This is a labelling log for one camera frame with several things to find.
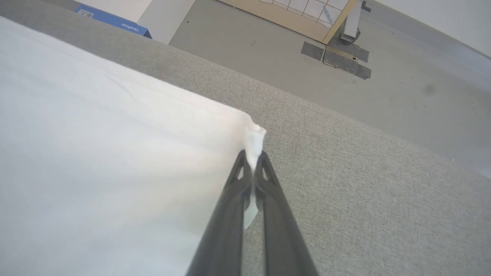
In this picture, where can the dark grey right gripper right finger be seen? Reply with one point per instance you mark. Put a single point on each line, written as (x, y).
(282, 234)

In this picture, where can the lemon print grid wall panel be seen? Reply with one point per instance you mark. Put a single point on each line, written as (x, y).
(307, 15)

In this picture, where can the white and blue garment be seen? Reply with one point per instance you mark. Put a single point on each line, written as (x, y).
(107, 165)

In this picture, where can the blue cardboard box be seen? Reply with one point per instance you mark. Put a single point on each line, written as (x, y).
(111, 20)

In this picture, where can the grey fabric sofa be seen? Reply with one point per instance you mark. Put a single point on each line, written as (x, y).
(364, 184)

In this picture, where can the white box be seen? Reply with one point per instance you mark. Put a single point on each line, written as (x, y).
(167, 17)

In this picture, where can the dark grey floor tape patch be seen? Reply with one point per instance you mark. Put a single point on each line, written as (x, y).
(312, 50)
(355, 51)
(347, 65)

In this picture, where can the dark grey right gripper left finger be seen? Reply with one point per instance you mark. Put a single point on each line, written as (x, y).
(226, 230)

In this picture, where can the grey partition leg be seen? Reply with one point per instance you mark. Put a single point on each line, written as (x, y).
(351, 21)

